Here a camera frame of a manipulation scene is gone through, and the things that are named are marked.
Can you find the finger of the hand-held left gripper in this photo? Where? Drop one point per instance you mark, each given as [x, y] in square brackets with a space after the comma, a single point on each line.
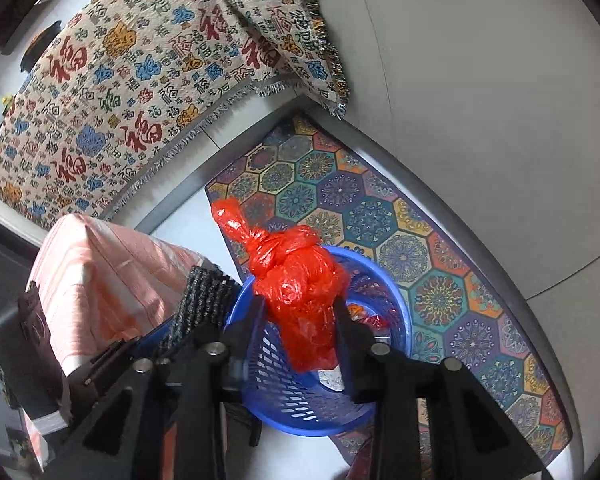
[130, 347]

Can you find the dark cooking pan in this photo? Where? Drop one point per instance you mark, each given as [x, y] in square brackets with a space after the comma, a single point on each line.
[40, 45]

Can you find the blue plastic basket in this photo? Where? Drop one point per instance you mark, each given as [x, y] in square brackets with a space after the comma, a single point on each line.
[290, 395]

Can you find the printed blanket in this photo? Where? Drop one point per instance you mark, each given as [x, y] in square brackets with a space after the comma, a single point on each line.
[130, 85]

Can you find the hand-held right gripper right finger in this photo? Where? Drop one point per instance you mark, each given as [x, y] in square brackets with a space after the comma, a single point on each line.
[352, 340]

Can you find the black foam net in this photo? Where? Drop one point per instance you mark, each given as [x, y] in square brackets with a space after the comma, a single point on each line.
[200, 300]

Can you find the red plastic bag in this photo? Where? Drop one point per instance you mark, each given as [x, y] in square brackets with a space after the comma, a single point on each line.
[300, 285]

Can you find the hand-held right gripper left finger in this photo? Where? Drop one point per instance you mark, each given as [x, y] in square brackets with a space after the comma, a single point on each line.
[240, 330]

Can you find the patterned floor mat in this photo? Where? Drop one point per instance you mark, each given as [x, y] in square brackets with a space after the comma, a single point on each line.
[405, 240]

